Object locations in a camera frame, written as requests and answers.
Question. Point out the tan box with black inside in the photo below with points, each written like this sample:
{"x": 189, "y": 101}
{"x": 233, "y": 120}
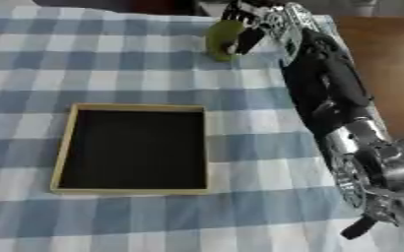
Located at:
{"x": 133, "y": 149}

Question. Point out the silver and black right robot arm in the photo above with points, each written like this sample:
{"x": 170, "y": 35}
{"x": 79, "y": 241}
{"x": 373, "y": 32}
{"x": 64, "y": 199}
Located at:
{"x": 332, "y": 98}

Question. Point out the green toy fruit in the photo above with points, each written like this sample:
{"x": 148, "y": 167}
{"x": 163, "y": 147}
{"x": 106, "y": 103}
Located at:
{"x": 223, "y": 38}

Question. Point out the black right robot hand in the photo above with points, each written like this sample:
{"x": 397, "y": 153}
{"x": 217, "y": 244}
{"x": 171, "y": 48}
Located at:
{"x": 249, "y": 38}

